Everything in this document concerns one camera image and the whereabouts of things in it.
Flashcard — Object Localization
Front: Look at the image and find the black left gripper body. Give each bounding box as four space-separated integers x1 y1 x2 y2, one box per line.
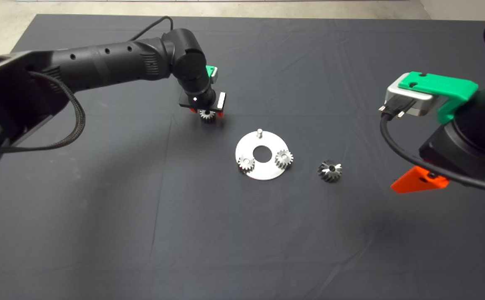
178 90 227 112

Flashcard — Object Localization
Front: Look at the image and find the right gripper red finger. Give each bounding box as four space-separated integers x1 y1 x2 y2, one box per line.
391 166 450 194

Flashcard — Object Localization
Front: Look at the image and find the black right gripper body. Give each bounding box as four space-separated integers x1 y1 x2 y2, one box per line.
419 125 485 182

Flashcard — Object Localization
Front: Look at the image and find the large steel gear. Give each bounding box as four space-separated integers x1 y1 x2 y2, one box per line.
318 160 343 183

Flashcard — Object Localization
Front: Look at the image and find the round metal plate with hole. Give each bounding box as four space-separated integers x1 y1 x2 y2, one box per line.
235 129 289 181

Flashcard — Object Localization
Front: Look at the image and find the dark grey table cloth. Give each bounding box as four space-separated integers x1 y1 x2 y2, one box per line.
0 14 485 300

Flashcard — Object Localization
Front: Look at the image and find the silver right camera box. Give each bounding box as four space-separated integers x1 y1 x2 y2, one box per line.
386 78 443 117

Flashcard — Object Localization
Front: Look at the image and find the green right camera mount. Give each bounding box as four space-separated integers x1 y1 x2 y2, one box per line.
398 72 479 124

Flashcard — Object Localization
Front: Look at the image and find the black right camera cable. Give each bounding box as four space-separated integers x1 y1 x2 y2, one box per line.
378 99 485 196

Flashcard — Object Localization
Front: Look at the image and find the black camera cable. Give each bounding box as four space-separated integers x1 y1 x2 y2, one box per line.
131 16 174 42
378 99 485 196

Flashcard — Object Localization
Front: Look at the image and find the black left camera cable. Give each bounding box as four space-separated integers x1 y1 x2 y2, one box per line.
131 16 174 42

